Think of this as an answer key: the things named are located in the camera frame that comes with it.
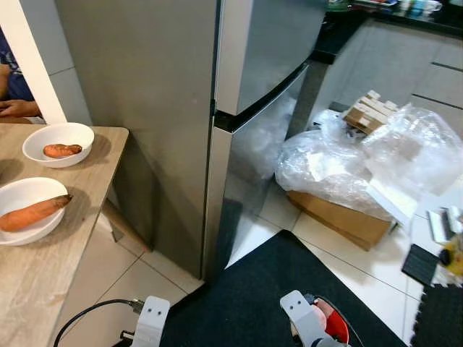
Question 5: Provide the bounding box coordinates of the flat brown cardboard box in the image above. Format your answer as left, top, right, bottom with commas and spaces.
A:
287, 189, 395, 252

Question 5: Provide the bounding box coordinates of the steel fridge compartment door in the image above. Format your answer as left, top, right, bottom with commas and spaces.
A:
203, 64, 310, 283

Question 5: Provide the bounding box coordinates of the black floor mat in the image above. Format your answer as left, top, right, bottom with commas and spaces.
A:
112, 230, 406, 347

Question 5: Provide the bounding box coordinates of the pink food packet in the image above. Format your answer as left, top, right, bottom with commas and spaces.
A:
307, 304, 332, 333

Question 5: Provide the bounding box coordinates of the grey white device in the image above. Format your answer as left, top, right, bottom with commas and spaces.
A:
425, 205, 463, 244

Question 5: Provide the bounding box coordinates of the green container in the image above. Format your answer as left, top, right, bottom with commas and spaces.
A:
326, 0, 353, 12

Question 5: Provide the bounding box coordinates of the white oval bowl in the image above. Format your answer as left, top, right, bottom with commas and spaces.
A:
0, 177, 69, 247

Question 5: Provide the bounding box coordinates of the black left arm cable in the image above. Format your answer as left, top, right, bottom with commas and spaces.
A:
53, 298, 145, 347

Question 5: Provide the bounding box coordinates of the small sweet potato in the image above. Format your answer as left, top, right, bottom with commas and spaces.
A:
43, 143, 83, 159

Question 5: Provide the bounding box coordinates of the person in dark blue shirt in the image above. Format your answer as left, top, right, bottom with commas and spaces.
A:
0, 29, 43, 120

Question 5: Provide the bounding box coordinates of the red dish tray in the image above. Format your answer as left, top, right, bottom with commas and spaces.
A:
353, 0, 399, 9

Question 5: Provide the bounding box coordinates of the white round bowl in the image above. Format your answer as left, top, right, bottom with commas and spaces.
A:
22, 122, 95, 168

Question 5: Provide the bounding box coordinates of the grey kitchen cabinet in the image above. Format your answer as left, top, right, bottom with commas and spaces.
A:
289, 20, 463, 145

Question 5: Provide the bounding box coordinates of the stack of wooden slats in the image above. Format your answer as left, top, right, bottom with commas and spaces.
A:
342, 90, 400, 136

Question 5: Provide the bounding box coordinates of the orange carrot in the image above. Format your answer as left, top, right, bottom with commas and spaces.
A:
0, 194, 73, 233

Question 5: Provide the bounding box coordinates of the black kitchen counter top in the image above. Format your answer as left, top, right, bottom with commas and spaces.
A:
310, 0, 463, 64

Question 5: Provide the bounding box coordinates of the black square pad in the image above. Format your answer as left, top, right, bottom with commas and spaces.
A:
401, 244, 440, 287

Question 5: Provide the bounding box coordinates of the white mug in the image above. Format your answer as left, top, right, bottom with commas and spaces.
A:
418, 0, 443, 15

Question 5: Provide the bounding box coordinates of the red bowl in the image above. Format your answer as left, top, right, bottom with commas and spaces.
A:
310, 296, 352, 345

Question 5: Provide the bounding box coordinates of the white foam board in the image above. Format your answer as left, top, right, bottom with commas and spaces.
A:
365, 177, 422, 226

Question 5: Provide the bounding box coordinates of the black foam puzzle mat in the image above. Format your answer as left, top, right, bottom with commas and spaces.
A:
410, 283, 463, 347

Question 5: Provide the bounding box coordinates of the clear bubble wrap bundle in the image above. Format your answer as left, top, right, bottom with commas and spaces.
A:
275, 108, 395, 221
360, 103, 463, 210

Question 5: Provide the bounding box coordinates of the light wooden table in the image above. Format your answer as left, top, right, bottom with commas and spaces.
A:
0, 121, 154, 347

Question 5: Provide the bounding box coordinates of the stainless steel fridge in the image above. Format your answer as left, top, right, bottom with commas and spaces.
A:
54, 0, 221, 283

